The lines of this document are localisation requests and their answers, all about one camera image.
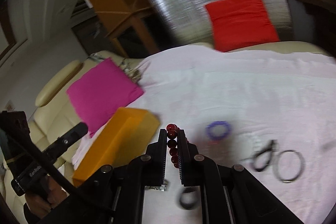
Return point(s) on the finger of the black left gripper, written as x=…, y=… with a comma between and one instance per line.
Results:
x=63, y=143

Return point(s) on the magenta cloth pouch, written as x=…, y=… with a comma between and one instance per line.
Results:
x=98, y=94

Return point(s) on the left hand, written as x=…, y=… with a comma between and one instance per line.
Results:
x=39, y=206

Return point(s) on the pink white towel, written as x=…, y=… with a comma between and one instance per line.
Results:
x=227, y=105

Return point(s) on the red cushion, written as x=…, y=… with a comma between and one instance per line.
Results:
x=240, y=23

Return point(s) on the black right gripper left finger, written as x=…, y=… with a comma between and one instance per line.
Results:
x=155, y=166

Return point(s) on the orange cardboard box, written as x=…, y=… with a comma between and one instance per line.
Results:
x=123, y=138

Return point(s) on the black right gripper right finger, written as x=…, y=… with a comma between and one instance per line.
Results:
x=188, y=166

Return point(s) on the dark metal bangle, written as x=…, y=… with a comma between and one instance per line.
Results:
x=288, y=166

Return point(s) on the black carabiner clip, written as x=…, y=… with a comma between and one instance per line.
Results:
x=261, y=156

